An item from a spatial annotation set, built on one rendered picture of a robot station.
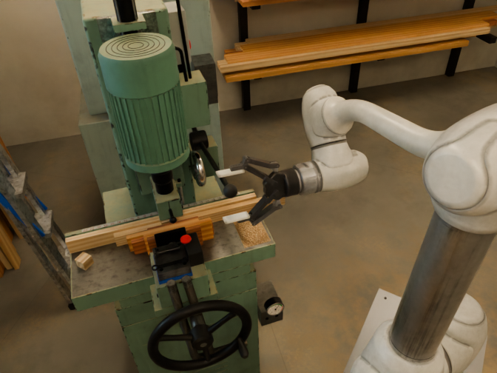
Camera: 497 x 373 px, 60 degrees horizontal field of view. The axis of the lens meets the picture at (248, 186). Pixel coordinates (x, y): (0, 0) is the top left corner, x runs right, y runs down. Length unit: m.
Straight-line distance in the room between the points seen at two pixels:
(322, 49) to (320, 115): 2.20
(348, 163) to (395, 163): 2.08
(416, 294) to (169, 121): 0.67
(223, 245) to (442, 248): 0.72
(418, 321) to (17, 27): 3.14
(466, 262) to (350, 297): 1.58
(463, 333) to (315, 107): 0.66
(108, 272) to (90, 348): 1.02
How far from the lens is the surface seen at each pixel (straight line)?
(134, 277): 1.31
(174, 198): 1.26
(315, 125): 1.19
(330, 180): 1.19
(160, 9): 1.26
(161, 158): 1.13
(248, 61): 3.19
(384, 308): 1.47
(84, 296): 1.32
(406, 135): 1.01
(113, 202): 1.73
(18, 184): 2.08
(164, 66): 1.03
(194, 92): 1.34
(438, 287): 0.86
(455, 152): 0.65
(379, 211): 2.85
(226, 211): 1.39
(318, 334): 2.22
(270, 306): 1.46
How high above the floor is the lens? 1.88
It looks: 39 degrees down
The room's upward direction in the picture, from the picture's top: 3 degrees counter-clockwise
